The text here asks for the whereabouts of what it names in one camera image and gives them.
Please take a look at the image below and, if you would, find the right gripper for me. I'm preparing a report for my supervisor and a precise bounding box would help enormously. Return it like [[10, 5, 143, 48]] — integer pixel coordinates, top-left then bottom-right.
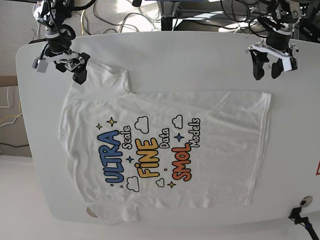
[[41, 31, 90, 85]]

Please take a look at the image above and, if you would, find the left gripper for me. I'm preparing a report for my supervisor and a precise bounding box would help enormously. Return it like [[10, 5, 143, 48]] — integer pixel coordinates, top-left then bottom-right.
[[245, 27, 299, 80]]

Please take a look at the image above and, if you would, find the white printed T-shirt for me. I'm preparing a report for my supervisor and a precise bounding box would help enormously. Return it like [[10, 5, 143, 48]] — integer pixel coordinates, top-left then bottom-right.
[[58, 61, 272, 225]]

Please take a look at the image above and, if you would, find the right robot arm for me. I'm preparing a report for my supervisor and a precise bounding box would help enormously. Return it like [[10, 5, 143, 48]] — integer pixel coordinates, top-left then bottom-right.
[[32, 0, 95, 85]]

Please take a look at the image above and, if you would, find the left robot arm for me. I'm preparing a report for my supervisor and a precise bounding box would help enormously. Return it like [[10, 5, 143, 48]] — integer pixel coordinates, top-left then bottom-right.
[[246, 0, 302, 81]]

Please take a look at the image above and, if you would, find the red white warning sticker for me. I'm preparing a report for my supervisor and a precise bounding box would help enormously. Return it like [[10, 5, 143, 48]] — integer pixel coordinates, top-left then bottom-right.
[[316, 161, 320, 176]]

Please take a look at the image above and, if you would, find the round metal table grommet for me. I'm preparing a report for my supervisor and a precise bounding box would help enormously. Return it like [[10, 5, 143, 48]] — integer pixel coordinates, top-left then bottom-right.
[[86, 207, 97, 218]]

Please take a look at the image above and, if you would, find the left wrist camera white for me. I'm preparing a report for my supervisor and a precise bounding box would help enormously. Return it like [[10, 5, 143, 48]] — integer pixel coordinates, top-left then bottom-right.
[[281, 56, 299, 72]]

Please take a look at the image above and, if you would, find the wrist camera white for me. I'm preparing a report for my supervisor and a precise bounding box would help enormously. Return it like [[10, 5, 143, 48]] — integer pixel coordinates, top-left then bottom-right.
[[31, 57, 49, 73], [281, 56, 299, 72]]

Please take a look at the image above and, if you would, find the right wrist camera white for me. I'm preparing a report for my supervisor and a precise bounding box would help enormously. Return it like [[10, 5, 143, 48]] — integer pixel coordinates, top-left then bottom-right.
[[31, 57, 49, 73]]

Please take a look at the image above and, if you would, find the yellow cable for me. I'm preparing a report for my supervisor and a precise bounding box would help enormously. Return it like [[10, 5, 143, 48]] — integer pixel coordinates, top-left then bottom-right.
[[79, 11, 87, 36]]

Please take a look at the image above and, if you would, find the black aluminium frame post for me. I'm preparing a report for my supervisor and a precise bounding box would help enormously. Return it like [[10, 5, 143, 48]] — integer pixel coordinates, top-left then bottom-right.
[[157, 0, 180, 31]]

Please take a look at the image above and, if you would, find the round grommet with cable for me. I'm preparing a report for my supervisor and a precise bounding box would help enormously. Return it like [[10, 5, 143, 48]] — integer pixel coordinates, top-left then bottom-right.
[[300, 195, 313, 208]]

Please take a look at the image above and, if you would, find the black clamp with cable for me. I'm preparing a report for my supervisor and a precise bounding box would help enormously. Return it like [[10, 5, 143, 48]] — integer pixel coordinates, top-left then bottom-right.
[[288, 207, 319, 240]]

